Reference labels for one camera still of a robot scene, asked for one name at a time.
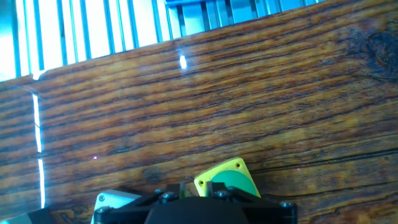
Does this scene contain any yellow box green button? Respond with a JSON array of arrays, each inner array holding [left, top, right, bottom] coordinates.
[[193, 157, 262, 198]]

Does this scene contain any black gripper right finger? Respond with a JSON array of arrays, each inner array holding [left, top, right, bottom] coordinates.
[[204, 181, 299, 224]]

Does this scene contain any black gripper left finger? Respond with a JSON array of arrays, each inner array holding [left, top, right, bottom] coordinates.
[[92, 182, 188, 224]]

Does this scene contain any gold and blue tissue box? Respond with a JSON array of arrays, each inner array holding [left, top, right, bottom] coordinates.
[[164, 0, 218, 7]]

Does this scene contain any grey box large red button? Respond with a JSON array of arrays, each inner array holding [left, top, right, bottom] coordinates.
[[91, 189, 143, 224]]

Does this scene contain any brown wooden board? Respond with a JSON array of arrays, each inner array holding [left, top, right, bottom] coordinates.
[[0, 0, 398, 224]]

